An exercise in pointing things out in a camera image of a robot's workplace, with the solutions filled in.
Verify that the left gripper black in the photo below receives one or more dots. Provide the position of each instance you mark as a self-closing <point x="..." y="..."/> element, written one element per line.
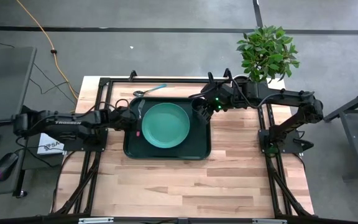
<point x="126" y="118"/>

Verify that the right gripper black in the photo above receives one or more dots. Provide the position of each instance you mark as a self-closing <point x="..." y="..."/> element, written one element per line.
<point x="210" y="102"/>

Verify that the black cup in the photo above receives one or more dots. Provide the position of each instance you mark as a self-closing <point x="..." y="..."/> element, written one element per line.
<point x="196" y="105"/>

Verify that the teal green plate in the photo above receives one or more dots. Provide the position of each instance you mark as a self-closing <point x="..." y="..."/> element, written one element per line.
<point x="165" y="125"/>

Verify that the dark green plastic tray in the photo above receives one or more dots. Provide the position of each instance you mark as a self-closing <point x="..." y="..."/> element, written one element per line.
<point x="166" y="154"/>

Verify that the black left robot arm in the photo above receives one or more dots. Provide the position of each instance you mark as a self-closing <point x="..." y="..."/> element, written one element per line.
<point x="67" y="123"/>

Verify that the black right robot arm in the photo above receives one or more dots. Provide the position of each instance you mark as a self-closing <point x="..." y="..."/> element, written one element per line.
<point x="287" y="96"/>

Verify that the white plant pot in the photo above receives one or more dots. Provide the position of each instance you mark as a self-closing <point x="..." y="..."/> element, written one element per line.
<point x="239" y="76"/>

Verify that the green leafy plant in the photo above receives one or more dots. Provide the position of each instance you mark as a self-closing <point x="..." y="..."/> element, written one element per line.
<point x="266" y="53"/>

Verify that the white printed paper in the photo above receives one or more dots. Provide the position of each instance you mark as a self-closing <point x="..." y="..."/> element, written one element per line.
<point x="47" y="146"/>

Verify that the black computer mouse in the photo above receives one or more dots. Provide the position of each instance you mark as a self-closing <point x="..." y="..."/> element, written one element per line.
<point x="6" y="165"/>

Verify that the grey side desk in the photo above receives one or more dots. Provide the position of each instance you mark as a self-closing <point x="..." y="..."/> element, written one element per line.
<point x="5" y="81"/>

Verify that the dark metal side stand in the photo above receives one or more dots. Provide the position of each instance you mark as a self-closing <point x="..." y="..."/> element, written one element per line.
<point x="353" y="124"/>

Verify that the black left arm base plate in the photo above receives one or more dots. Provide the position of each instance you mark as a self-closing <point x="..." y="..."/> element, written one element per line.
<point x="98" y="140"/>

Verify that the black aluminium table frame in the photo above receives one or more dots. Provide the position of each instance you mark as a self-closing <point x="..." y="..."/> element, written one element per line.
<point x="103" y="80"/>

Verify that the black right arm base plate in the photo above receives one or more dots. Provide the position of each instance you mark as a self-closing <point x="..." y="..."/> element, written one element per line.
<point x="264" y="140"/>

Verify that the silver metal bracket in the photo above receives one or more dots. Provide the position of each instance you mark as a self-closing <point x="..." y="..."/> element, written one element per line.
<point x="269" y="221"/>
<point x="95" y="220"/>

